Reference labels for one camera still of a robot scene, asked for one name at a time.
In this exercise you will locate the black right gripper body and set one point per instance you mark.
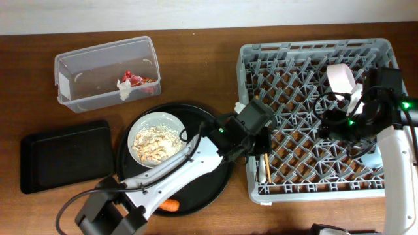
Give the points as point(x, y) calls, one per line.
point(338, 125)

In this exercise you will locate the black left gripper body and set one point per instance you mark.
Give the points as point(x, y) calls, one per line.
point(262, 141)

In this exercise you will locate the pink bowl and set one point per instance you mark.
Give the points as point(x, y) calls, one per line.
point(341, 80)

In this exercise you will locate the light blue cup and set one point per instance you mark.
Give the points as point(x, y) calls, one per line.
point(372, 159)

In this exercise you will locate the grey plate with food scraps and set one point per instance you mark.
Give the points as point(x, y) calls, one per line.
point(156, 137)

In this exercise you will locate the orange carrot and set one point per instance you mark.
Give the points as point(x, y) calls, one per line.
point(170, 205)

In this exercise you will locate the red white wrapper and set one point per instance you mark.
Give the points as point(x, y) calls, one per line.
point(130, 80)

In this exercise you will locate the wooden chopstick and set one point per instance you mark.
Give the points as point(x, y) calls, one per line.
point(267, 166)

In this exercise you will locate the white plastic fork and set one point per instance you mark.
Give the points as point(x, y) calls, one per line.
point(262, 169)

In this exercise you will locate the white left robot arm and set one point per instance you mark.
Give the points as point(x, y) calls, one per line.
point(125, 207)

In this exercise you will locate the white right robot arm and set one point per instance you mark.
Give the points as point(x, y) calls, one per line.
point(381, 113)

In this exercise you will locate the grey dishwasher rack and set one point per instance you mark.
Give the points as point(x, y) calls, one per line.
point(291, 78)

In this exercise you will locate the clear plastic bin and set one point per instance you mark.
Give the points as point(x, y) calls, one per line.
point(86, 78)

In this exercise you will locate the black rectangular bin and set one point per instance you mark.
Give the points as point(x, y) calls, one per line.
point(66, 156)

